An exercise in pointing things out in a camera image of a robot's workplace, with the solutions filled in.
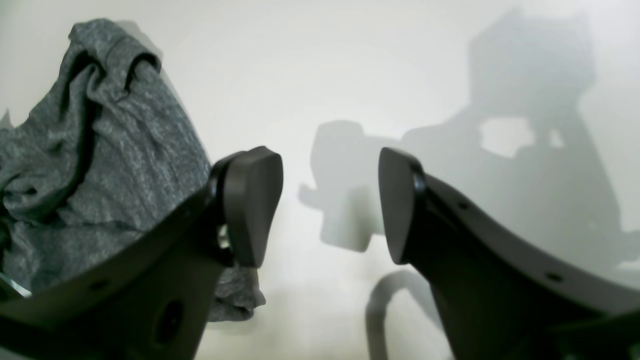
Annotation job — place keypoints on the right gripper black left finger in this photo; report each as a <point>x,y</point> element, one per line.
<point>151,300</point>

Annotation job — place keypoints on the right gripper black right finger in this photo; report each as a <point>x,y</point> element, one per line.
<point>499,297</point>

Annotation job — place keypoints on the grey long-sleeve T-shirt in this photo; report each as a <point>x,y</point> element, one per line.
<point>104,156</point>

